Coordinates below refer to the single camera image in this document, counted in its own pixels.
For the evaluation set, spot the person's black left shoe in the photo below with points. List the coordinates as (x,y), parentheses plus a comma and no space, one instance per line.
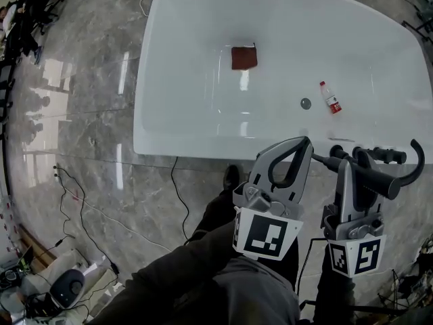
(232,177)

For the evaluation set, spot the black curved faucet spout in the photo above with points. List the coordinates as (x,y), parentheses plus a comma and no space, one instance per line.
(420,161)

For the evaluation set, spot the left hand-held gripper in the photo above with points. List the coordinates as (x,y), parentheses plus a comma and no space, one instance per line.
(267,235)

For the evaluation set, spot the grey round device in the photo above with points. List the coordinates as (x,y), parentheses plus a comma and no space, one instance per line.
(67,288)

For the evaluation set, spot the black stand with legs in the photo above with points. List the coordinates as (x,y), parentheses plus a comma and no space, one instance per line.
(421,22)

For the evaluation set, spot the person's leg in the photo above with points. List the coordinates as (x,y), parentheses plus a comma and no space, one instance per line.
(291,259)
(216,212)

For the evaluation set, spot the clear bottle with red label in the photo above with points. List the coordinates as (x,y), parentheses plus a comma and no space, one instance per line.
(331,98)

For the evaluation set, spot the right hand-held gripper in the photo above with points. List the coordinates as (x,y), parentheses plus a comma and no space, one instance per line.
(355,249)

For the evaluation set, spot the round metal bathtub drain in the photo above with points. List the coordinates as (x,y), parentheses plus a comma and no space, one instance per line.
(306,103)

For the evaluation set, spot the black round faucet knob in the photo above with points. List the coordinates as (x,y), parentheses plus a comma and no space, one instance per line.
(336,151)
(358,151)

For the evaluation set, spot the black office chair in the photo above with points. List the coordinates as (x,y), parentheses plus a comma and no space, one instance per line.
(50,9)

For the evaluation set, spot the wooden plank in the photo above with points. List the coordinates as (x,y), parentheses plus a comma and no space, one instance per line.
(35,244)

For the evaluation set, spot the red square cloth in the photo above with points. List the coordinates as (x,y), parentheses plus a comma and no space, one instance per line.
(244,58)

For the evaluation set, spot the person's left forearm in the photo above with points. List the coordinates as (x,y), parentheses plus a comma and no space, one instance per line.
(169,276)

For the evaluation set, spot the black tripod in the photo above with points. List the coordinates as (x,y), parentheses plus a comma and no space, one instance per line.
(402,296)

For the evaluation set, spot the person's grey torso clothing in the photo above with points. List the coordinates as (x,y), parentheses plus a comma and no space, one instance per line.
(257,293)

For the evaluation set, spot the white bathtub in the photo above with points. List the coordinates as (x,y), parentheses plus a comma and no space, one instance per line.
(270,19)

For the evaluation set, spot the open laptop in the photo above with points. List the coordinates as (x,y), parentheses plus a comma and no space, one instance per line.
(25,257)

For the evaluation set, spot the black shower head holder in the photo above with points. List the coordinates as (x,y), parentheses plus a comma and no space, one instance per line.
(392,156)

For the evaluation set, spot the person's left leg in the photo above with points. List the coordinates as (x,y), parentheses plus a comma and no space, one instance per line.
(216,212)

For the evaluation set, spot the person's right leg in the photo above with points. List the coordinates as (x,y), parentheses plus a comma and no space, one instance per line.
(291,259)

